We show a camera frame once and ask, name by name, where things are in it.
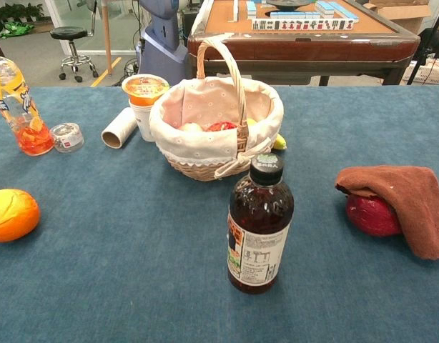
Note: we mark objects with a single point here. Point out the red apple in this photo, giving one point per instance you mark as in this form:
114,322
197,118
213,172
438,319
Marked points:
371,216

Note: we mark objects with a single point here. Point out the yellow lemon wedge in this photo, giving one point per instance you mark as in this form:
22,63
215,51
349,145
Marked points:
280,141

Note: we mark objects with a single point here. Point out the white lint roller roll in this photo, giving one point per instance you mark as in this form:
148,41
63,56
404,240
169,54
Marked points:
119,128

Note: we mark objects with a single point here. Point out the brown mahjong table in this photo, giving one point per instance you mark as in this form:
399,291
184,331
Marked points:
298,50

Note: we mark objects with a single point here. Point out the small clear plastic container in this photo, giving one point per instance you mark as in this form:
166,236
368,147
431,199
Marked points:
66,137

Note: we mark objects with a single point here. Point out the red fruit with netting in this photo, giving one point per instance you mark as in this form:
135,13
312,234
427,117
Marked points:
221,126

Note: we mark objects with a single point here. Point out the wooden pole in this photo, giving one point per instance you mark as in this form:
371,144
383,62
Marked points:
107,35

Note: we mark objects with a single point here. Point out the black round dish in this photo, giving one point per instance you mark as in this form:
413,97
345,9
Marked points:
287,3

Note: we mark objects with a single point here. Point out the white paper cup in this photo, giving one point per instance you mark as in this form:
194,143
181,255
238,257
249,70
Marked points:
144,121

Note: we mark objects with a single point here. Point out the blue backed mahjong tile stack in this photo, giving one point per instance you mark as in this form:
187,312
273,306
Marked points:
251,9

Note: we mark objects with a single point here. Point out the orange drink plastic bottle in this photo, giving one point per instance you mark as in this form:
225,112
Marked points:
15,107

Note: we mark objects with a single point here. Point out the white plastic crate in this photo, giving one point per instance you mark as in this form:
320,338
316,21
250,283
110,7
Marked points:
432,73

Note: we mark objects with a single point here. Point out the standing mahjong tile row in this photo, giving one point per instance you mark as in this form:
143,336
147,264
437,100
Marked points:
301,24

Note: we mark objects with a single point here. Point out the blue backed mahjong tile row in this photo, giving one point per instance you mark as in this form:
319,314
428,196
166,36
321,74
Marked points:
294,14

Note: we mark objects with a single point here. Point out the green bag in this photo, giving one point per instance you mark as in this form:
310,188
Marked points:
12,29

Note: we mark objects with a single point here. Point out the pale yellow round object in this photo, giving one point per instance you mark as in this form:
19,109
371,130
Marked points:
191,127

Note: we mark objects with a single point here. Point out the black tripod stand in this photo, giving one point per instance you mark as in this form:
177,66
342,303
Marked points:
434,39

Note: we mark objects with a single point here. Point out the green potted plants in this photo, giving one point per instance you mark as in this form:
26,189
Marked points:
15,12

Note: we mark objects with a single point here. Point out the brown towel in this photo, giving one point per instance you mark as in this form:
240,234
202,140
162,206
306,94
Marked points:
412,200

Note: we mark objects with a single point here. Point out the dark tea bottle black cap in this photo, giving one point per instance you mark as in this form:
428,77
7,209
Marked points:
259,228

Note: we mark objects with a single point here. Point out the cardboard box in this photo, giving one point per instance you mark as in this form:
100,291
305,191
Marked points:
402,16

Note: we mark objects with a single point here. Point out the black swivel stool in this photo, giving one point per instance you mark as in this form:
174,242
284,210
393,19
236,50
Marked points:
73,43

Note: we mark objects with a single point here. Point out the orange fruit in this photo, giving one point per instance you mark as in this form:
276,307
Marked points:
13,218

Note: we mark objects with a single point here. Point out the long blue mahjong tile wall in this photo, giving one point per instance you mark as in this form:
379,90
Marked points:
339,10

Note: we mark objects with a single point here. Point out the wicker basket with cloth liner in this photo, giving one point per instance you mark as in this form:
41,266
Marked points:
205,150

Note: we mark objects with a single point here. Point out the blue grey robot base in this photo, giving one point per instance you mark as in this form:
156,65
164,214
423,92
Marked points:
162,39

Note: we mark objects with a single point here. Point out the orange jelly cup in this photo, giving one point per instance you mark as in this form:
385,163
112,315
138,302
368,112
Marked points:
144,91

